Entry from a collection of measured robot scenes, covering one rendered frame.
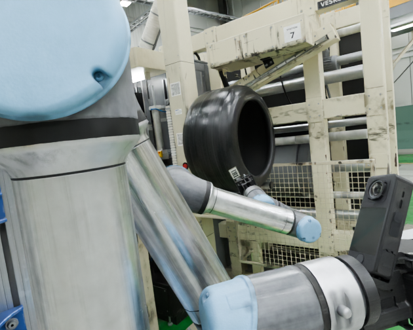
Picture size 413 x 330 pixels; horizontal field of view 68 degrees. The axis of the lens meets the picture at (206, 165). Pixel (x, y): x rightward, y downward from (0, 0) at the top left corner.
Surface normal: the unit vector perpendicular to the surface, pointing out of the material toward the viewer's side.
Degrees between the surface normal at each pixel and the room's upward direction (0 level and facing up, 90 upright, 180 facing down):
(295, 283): 30
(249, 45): 90
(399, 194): 80
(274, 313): 62
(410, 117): 90
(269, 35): 90
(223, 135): 85
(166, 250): 99
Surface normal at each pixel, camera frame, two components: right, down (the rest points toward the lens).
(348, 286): 0.12, -0.53
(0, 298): 0.63, 0.00
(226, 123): 0.11, -0.17
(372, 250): -0.92, -0.37
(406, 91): -0.77, 0.15
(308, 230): 0.18, 0.07
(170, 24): -0.58, 0.14
